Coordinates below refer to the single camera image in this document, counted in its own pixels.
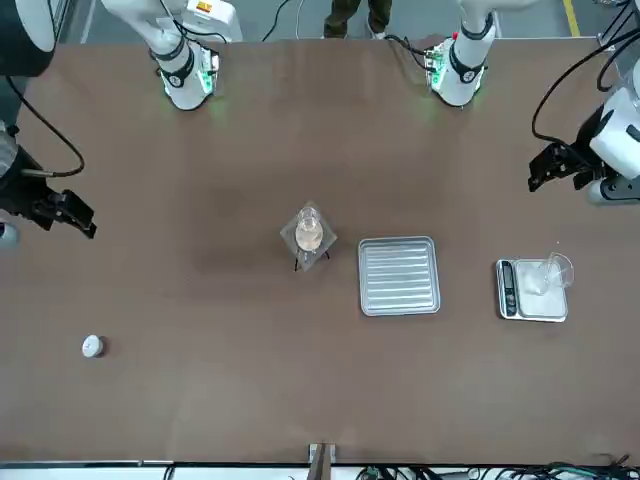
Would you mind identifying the black wire tripod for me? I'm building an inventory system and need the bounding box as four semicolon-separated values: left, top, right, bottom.
292;251;332;274

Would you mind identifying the small glass beaker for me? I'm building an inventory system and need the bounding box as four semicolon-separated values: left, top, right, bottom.
294;206;324;252

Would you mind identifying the asbestos wire net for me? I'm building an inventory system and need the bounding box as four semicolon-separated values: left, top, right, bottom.
278;200;339;274

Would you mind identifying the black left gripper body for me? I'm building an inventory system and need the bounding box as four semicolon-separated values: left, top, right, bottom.
569;107;609;176

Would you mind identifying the silver digital scale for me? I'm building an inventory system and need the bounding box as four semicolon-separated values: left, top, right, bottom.
495;258;570;324

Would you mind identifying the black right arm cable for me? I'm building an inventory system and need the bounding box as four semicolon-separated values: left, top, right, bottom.
4;74;86;178

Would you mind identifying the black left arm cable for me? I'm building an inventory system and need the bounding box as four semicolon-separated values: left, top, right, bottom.
530;42;624;144

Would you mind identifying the large glass beaker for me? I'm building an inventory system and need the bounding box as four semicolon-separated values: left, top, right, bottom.
522;251;576;297

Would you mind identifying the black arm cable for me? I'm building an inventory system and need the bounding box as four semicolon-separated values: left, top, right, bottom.
530;42;624;144
4;74;86;178

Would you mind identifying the ribbed metal tray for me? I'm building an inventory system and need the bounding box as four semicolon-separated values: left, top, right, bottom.
357;235;442;318

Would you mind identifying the person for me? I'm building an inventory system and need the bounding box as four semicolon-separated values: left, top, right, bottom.
323;0;392;41

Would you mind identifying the aluminium frame post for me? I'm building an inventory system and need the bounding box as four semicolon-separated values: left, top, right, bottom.
307;442;339;480

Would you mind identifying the white control cabinet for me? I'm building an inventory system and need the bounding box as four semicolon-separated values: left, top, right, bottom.
182;0;245;44

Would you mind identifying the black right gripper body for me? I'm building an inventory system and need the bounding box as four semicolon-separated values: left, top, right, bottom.
0;144;54;232

